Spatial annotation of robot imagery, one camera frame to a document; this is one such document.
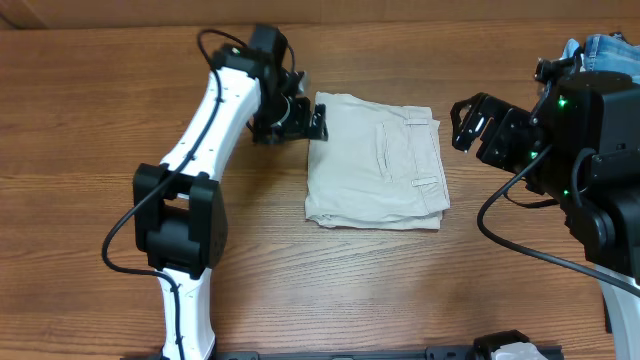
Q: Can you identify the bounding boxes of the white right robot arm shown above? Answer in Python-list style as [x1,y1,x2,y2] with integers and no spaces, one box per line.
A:
[450,55,639,359]

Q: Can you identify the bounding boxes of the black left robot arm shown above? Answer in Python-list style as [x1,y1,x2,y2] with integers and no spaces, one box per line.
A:
[133,24,329,359]

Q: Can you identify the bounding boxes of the light blue garment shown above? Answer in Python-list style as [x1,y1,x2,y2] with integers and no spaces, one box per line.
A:
[560,38,584,60]

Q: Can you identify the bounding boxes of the blue denim jeans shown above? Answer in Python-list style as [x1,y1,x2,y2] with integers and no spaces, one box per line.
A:
[583,33,639,83]

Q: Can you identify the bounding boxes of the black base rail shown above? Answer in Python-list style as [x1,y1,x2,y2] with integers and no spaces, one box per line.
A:
[119,344,566,360]

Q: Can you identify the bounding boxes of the beige cotton shorts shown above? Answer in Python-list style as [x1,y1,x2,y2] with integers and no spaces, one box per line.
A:
[305,92,451,230]

